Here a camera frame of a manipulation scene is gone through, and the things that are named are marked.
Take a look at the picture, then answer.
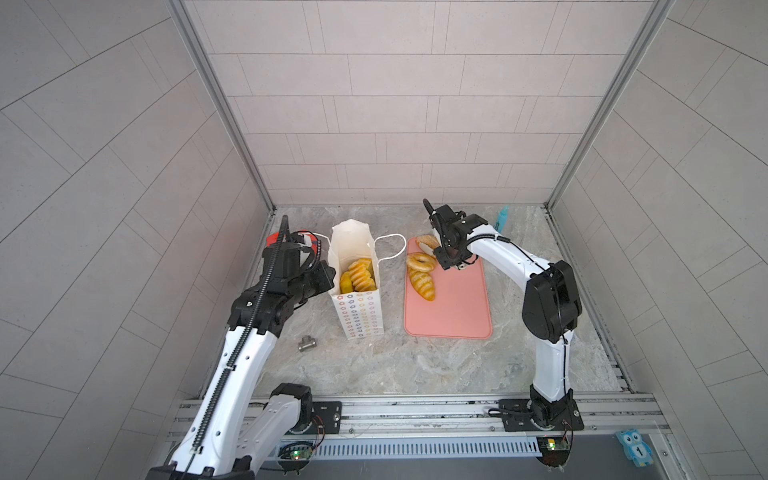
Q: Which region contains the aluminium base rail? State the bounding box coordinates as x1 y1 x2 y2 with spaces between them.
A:
160 386 666 476

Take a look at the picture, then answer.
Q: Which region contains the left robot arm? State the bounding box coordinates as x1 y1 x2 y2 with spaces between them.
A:
147 218 336 479

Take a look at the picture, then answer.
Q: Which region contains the round scored bun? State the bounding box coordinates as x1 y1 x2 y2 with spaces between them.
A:
416 234 440 258

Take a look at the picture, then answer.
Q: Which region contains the orange oval bread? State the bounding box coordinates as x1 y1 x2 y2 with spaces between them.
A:
339 271 354 295

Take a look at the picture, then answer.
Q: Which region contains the ridged spiral bread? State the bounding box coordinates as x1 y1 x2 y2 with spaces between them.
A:
347 258 377 292

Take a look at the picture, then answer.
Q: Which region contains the pink tray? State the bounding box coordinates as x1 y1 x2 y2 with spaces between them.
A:
404 237 492 340

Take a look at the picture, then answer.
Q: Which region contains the white paper bag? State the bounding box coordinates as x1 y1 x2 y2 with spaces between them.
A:
328 219 407 339

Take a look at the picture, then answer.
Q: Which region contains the blue owl number tag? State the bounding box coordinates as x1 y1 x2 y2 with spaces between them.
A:
616 429 654 468

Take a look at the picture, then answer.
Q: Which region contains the small ridged bread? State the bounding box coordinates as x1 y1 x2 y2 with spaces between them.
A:
408 269 436 301

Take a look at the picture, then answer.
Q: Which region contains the small metal fitting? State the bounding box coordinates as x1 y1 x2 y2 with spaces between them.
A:
298 335 317 352

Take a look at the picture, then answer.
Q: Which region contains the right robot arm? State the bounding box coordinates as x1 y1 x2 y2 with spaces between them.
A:
423 199 584 433

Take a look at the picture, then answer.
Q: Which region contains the teal bottle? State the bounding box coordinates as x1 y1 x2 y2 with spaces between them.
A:
494 206 509 233

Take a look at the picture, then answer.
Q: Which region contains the braided ring bread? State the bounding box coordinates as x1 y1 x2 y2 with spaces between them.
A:
406 252 437 273

